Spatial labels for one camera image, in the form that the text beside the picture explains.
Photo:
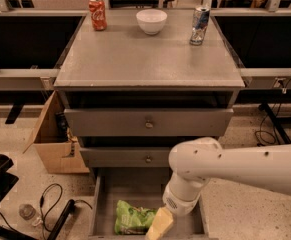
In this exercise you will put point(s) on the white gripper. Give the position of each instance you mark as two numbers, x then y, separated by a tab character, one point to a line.
179	202

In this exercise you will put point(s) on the green rice chip bag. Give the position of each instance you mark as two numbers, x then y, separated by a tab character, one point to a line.
131	220

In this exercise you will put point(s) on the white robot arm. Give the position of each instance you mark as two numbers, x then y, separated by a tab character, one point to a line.
194	163

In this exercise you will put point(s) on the grey open bottom drawer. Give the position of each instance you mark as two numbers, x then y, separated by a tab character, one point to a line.
140	187

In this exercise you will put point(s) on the grey middle drawer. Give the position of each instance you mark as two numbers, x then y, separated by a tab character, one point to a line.
105	157

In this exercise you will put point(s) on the grey top drawer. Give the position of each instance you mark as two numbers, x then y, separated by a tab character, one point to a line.
135	122

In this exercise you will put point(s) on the grey drawer cabinet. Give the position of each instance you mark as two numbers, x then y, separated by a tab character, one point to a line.
122	67

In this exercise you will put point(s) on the brown cardboard box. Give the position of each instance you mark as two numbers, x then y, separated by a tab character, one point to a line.
59	154

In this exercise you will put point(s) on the clear plastic water bottle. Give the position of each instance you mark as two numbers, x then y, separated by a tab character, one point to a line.
29	213

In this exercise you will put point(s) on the black table leg right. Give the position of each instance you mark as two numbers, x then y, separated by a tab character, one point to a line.
275	122

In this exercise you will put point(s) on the white ceramic bowl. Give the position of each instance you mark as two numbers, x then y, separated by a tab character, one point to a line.
151	21

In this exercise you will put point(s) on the blue silver energy drink can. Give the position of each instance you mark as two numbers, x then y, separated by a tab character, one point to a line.
199	24

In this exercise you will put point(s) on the red cola can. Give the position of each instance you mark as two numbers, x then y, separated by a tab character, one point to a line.
97	11

